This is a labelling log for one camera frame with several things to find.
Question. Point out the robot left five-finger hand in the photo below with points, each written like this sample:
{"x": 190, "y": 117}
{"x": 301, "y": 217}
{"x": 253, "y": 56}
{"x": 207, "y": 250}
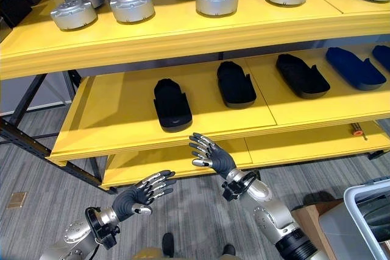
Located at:
{"x": 128, "y": 200}

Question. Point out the robot right five-finger hand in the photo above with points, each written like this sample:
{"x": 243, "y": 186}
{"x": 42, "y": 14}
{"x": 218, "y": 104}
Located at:
{"x": 221, "y": 158}

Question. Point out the robot left silver arm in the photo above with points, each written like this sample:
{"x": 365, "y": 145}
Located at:
{"x": 73, "y": 235}

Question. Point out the robot right silver arm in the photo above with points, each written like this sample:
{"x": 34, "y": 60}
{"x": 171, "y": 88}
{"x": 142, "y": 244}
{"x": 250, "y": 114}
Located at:
{"x": 271, "y": 211}

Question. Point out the yellow shelf board lowest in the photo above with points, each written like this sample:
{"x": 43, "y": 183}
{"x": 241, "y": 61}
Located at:
{"x": 274, "y": 147}

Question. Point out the yellow shelf board with soles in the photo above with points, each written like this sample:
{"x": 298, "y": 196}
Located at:
{"x": 122, "y": 111}

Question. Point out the brown cardboard box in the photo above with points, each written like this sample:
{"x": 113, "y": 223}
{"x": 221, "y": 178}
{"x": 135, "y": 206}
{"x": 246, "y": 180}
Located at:
{"x": 310, "y": 220}

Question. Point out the yellow shelf board with motors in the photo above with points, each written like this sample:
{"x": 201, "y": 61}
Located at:
{"x": 170, "y": 30}

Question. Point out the grey plastic box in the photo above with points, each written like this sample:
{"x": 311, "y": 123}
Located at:
{"x": 359, "y": 235}

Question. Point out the robot tan torso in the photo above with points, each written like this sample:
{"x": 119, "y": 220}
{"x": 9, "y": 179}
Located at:
{"x": 149, "y": 254}

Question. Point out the robot left dark foot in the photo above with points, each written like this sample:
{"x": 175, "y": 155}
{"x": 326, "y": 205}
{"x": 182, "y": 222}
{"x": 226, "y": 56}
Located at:
{"x": 168, "y": 243}

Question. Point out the robot dark foot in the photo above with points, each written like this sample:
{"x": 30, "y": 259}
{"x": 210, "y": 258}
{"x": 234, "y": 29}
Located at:
{"x": 229, "y": 250}
{"x": 168, "y": 243}

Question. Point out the black sole-shaped part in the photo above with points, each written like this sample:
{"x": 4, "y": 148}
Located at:
{"x": 301, "y": 75}
{"x": 172, "y": 104}
{"x": 236, "y": 85}

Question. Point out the robot right dark foot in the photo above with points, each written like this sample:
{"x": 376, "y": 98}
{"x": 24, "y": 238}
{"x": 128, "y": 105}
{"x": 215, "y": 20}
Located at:
{"x": 229, "y": 250}

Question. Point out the brass floor outlet plate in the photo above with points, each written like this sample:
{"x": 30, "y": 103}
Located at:
{"x": 17, "y": 200}

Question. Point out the blue sole-shaped part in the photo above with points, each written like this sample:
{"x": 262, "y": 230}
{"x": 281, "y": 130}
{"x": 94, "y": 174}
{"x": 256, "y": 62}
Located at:
{"x": 353, "y": 68}
{"x": 383, "y": 57}

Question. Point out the black metal rack frame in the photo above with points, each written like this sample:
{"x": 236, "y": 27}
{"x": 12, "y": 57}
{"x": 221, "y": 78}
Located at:
{"x": 30, "y": 150}

